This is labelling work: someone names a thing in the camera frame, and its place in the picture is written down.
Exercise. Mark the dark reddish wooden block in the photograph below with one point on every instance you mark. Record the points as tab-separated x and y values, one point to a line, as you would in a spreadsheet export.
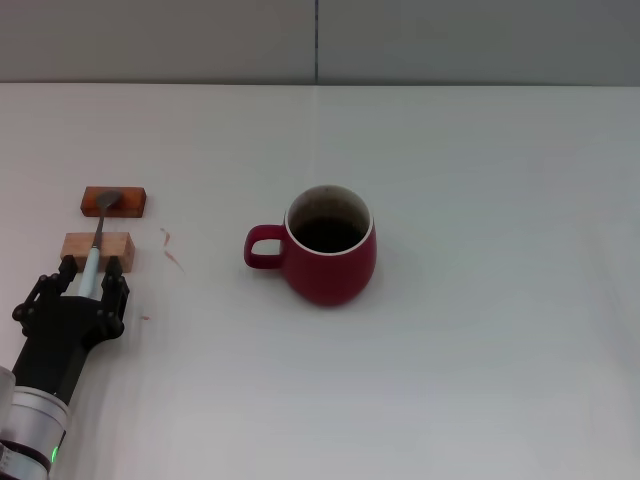
132	200

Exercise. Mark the light wooden block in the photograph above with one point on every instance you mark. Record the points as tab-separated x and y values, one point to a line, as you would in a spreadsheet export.
120	247

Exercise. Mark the red ceramic mug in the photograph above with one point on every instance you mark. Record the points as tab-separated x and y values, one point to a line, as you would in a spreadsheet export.
330	275

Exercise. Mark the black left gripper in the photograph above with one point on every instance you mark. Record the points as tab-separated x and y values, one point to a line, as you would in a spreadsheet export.
55	345

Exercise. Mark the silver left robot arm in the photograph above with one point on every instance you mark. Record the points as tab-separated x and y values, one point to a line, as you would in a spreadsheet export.
35	430

